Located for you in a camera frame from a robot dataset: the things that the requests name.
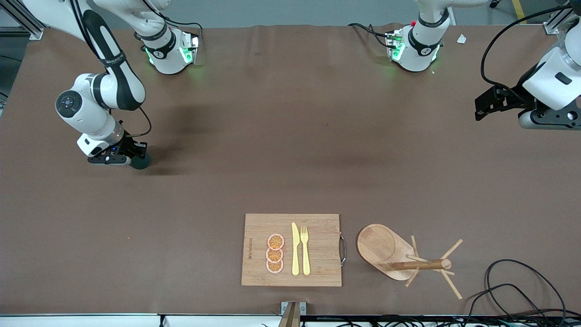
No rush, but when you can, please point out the dark teal cup yellow inside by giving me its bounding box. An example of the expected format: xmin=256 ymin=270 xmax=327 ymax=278
xmin=129 ymin=152 xmax=152 ymax=170

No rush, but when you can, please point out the wooden cup rack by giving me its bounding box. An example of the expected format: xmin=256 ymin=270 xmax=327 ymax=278
xmin=357 ymin=223 xmax=463 ymax=300

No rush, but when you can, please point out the brown table cover mat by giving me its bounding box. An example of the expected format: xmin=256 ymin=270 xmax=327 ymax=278
xmin=0 ymin=23 xmax=581 ymax=317

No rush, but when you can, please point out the yellow plastic knife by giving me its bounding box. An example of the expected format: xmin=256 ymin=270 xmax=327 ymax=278
xmin=291 ymin=222 xmax=300 ymax=276

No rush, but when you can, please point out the yellow plastic fork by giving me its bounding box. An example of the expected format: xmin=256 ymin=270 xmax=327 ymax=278
xmin=300 ymin=226 xmax=311 ymax=276

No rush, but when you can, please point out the bamboo cutting board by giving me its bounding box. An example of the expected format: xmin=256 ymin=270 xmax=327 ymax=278
xmin=241 ymin=213 xmax=347 ymax=287

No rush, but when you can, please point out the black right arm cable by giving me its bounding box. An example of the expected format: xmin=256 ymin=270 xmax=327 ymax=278
xmin=122 ymin=105 xmax=152 ymax=138

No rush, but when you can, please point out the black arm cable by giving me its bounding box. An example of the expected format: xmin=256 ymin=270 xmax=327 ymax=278
xmin=122 ymin=105 xmax=152 ymax=138
xmin=480 ymin=5 xmax=570 ymax=89

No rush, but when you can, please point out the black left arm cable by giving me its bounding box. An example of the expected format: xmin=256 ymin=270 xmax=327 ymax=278
xmin=480 ymin=5 xmax=570 ymax=89

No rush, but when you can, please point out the aluminium frame profile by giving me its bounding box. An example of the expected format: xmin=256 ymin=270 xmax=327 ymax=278
xmin=0 ymin=0 xmax=46 ymax=40
xmin=543 ymin=0 xmax=573 ymax=35

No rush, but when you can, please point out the black right base cable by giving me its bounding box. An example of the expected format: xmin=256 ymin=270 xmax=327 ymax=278
xmin=144 ymin=0 xmax=203 ymax=41

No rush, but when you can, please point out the black base cable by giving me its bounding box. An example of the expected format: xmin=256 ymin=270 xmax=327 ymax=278
xmin=348 ymin=23 xmax=392 ymax=48
xmin=144 ymin=0 xmax=203 ymax=41

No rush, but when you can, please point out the black left base cable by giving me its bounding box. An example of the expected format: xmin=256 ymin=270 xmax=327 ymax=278
xmin=348 ymin=23 xmax=392 ymax=48

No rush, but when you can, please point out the white table edge rail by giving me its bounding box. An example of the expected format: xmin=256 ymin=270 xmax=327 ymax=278
xmin=0 ymin=313 xmax=282 ymax=327

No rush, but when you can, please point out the black loose cable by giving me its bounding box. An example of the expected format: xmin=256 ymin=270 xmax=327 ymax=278
xmin=465 ymin=283 xmax=552 ymax=327
xmin=485 ymin=259 xmax=567 ymax=325

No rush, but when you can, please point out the metal table bracket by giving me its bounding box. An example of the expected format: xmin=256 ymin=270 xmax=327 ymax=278
xmin=281 ymin=302 xmax=307 ymax=327

